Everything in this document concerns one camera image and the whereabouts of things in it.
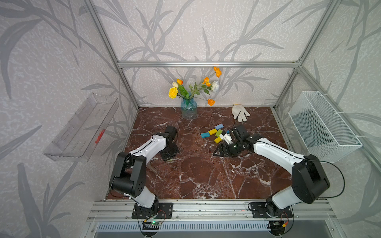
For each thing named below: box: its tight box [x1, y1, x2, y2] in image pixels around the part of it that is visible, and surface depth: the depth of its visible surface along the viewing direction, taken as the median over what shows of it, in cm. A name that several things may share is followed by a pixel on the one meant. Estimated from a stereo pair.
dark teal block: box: [200, 132, 210, 139], surface depth 105 cm
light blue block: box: [214, 123, 225, 131], surface depth 110 cm
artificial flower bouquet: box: [168, 66, 223, 107], surface depth 98 cm
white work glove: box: [231, 103, 251, 122], surface depth 120 cm
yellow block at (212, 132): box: [208, 128, 218, 136], surface depth 107 cm
